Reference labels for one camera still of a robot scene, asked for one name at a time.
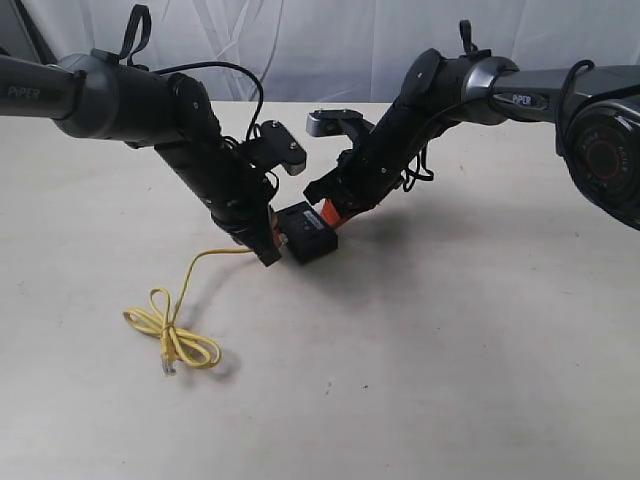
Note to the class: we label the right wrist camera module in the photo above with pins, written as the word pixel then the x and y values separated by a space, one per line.
pixel 338 122

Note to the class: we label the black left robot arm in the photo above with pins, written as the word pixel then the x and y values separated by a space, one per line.
pixel 89 97

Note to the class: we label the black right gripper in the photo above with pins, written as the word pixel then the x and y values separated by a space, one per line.
pixel 363 177

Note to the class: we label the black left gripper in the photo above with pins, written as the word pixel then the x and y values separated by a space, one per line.
pixel 238 196

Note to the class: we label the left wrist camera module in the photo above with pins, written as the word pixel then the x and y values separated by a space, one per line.
pixel 274 146

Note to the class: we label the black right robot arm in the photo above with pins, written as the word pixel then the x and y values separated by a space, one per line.
pixel 594 111

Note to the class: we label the small black box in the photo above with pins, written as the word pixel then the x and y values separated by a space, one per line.
pixel 308 236

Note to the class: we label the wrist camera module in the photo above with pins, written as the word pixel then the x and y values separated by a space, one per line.
pixel 338 122
pixel 274 146

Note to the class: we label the white backdrop cloth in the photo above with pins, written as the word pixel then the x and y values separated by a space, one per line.
pixel 359 51

